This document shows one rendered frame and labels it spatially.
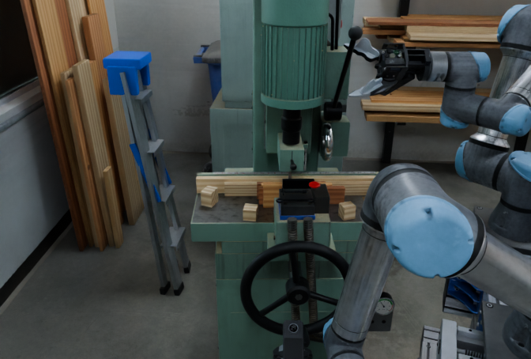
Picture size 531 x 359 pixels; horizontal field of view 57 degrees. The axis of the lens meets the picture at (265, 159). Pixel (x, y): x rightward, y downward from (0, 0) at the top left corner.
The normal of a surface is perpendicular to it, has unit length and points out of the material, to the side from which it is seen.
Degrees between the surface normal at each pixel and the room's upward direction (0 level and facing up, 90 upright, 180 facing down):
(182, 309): 0
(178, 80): 90
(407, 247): 86
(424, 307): 0
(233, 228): 90
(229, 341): 90
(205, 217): 0
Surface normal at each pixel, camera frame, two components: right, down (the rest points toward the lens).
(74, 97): 1.00, 0.00
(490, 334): 0.00, -0.91
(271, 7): -0.73, 0.27
